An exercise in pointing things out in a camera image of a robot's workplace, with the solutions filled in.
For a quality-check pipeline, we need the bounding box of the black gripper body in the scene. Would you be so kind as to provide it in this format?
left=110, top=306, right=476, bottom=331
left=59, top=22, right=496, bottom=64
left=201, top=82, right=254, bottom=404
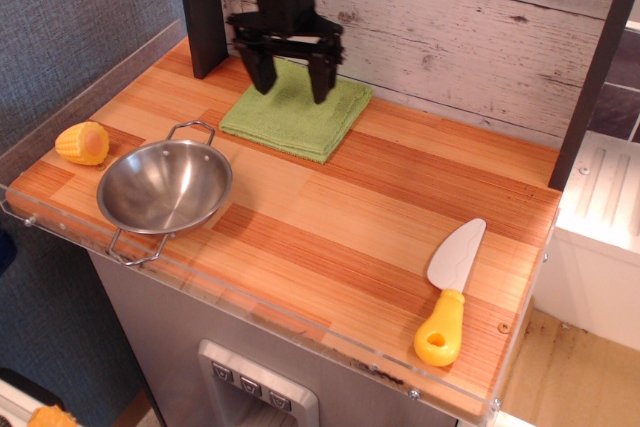
left=228, top=0, right=343, bottom=65

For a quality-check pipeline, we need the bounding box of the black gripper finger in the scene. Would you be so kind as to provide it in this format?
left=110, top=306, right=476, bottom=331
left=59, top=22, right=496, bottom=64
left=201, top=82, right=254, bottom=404
left=235, top=41, right=277, bottom=94
left=308, top=50, right=339, bottom=104

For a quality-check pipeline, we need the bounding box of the green towel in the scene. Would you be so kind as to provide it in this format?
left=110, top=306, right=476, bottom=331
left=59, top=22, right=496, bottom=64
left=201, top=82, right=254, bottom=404
left=220, top=59, right=372, bottom=164

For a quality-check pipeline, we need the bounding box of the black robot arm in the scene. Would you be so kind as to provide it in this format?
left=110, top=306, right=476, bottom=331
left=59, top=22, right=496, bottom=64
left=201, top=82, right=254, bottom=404
left=228, top=0, right=343, bottom=104

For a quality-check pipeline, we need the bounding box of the yellow toy corn cob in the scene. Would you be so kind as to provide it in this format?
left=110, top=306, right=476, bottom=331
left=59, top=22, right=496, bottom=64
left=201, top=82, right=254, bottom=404
left=54, top=121, right=109, bottom=166

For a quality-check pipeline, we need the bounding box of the clear acrylic table edge guard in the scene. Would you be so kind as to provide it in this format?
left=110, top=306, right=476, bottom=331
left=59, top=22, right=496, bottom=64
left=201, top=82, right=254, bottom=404
left=0, top=183, right=560, bottom=418

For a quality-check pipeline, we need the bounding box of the grey toy fridge cabinet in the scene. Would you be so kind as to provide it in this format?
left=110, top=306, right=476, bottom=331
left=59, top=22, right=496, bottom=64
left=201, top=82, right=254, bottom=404
left=90, top=254, right=456, bottom=426

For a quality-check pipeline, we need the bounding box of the white toy sink unit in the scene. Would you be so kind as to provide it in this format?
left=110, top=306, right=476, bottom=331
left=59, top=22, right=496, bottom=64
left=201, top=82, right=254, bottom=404
left=534, top=132, right=639, bottom=349

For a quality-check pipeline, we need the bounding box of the yellow object bottom left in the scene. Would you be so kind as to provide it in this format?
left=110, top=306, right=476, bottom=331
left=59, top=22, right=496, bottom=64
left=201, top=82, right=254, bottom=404
left=26, top=405, right=79, bottom=427

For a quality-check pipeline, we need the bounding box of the dark left shelf post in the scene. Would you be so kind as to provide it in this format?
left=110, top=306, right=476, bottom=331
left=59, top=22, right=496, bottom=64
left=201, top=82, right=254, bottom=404
left=182, top=0, right=228, bottom=79

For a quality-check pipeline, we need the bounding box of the dark shelf post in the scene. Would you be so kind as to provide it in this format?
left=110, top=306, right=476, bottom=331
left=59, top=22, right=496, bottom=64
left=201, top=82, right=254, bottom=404
left=548, top=0, right=635, bottom=191
left=182, top=0, right=228, bottom=79

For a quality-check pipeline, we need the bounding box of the stainless steel bowl with handles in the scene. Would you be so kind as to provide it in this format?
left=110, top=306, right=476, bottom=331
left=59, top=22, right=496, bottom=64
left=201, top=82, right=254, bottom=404
left=96, top=120, right=233, bottom=266

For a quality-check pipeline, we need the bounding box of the dark right shelf post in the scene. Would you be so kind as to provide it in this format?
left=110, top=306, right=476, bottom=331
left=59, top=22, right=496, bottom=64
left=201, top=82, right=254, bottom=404
left=548, top=0, right=635, bottom=191

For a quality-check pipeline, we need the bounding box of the toy knife yellow handle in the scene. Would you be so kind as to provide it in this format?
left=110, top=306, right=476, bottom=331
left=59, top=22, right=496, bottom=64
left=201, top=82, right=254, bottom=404
left=413, top=218, right=486, bottom=367

